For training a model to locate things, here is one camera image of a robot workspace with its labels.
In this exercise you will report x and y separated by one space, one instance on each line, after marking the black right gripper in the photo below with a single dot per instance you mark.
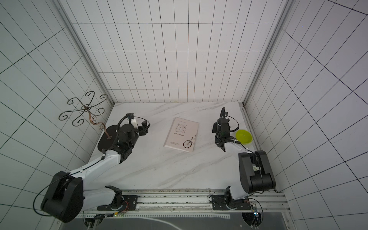
223 121

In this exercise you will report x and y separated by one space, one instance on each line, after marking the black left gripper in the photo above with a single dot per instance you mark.
143 130

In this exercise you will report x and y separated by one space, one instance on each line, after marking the white photo album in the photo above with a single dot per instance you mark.
182 135

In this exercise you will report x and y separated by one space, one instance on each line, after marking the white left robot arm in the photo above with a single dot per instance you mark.
67 195

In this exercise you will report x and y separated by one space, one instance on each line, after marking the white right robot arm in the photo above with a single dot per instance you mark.
255 173

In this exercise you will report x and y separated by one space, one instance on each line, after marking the lime green plastic bowl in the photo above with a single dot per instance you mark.
244 137

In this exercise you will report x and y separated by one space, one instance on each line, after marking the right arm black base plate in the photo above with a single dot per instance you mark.
227 203

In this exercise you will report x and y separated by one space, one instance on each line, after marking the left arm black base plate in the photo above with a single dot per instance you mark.
121 203

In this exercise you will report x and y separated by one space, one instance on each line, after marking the copper wire jewelry stand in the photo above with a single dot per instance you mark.
92 111

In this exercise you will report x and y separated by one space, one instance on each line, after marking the aluminium mounting rail frame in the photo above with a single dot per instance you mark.
188 210

